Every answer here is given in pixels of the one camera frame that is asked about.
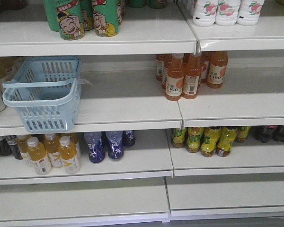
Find light blue plastic basket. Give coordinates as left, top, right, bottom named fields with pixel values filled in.
left=3, top=56, right=81, bottom=133

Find coke bottle red label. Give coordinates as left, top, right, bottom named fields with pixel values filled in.
left=255, top=125, right=277, bottom=143
left=274, top=125, right=284, bottom=142

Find blue sports drink bottle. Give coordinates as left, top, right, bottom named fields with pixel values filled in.
left=123, top=130, right=136, bottom=147
left=84, top=131, right=105, bottom=163
left=106, top=131, right=124, bottom=160

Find white metal shelving unit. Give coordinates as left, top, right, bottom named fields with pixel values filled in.
left=0, top=0, right=284, bottom=227

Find yellow lemon tea bottle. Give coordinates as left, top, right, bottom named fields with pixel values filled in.
left=216, top=126, right=238, bottom=157
left=235, top=126, right=251, bottom=142
left=201, top=126, right=222, bottom=157
left=186, top=127, right=204, bottom=153
left=171, top=128, right=187, bottom=148

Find orange juice bottle C100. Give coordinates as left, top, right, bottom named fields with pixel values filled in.
left=165, top=53, right=184, bottom=101
left=206, top=51, right=228, bottom=88

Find orange juice bottle barcode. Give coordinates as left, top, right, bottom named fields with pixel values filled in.
left=182, top=53, right=202, bottom=99

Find yellow vitamin drink bottle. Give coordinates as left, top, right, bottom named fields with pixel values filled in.
left=44, top=133, right=62, bottom=168
left=27, top=137, right=52, bottom=175
left=17, top=135, right=33, bottom=167
left=59, top=136, right=80, bottom=174

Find green cartoon tea bottle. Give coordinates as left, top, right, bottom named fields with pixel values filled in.
left=43, top=0, right=85, bottom=40
left=91, top=0, right=119, bottom=37

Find dark tea bottle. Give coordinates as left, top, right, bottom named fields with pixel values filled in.
left=5, top=135, right=23, bottom=160
left=0, top=136, right=11, bottom=156

